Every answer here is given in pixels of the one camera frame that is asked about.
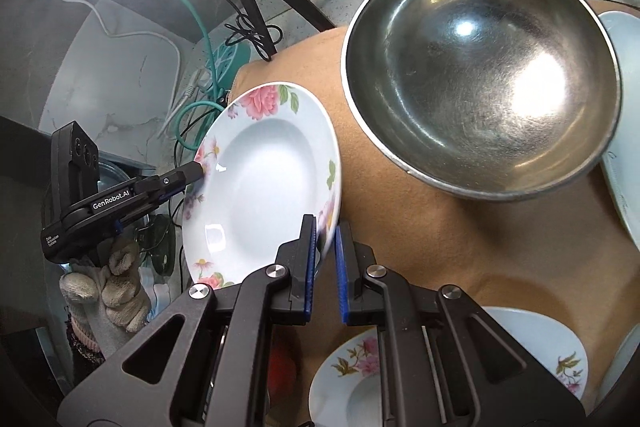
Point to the orange-brown cloth mat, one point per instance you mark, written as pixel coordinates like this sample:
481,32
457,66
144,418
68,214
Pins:
400,237

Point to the teal round coaster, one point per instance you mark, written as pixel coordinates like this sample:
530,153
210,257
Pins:
232,64

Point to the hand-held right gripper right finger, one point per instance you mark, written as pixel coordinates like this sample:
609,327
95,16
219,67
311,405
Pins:
342,267

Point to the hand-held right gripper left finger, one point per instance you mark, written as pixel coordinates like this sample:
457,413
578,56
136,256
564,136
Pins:
310,259

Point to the pink floral white plate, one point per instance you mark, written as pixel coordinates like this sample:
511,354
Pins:
350,387
260,177

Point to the stainless steel bowl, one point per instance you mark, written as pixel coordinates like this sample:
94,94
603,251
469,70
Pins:
480,77

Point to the grey leaf print white plate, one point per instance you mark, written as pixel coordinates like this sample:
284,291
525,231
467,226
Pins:
625,107

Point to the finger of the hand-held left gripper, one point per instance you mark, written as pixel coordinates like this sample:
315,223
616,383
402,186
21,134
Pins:
180,177

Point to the person's left hand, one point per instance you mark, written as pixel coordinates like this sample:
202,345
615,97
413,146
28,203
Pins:
115,277

